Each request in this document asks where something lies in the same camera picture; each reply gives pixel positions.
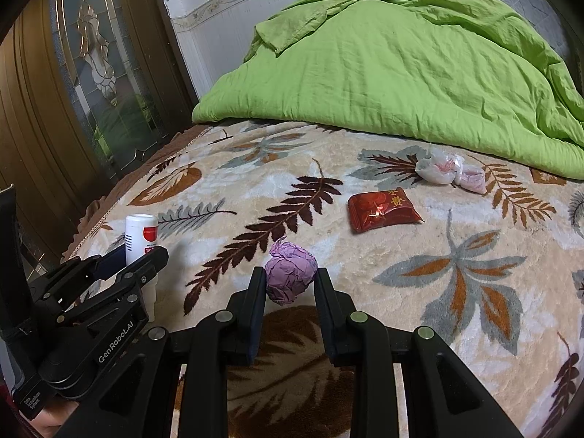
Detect green quilt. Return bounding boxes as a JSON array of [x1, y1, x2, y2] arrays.
[[192, 0, 584, 178]]

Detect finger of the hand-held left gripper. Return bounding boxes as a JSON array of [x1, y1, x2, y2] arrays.
[[68, 245, 169, 316], [41, 244, 127, 293]]

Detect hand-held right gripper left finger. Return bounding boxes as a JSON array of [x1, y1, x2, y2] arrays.
[[80, 267, 268, 438]]

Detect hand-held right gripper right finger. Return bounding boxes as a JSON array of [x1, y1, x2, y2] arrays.
[[314, 267, 525, 438]]

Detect small white plastic bag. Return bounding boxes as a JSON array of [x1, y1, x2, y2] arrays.
[[454, 162, 487, 192]]

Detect white bottle red label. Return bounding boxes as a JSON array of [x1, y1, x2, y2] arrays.
[[124, 214, 160, 324]]

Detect red foil packet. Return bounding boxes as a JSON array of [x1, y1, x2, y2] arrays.
[[347, 187, 423, 234]]

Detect leaf-printed beige blanket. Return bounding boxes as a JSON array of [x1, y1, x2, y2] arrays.
[[61, 119, 584, 438]]

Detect wooden door with glass panel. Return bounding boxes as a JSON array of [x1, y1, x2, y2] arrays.
[[0, 0, 199, 265]]

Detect purple paper ball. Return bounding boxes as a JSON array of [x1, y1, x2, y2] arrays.
[[265, 237, 319, 306]]

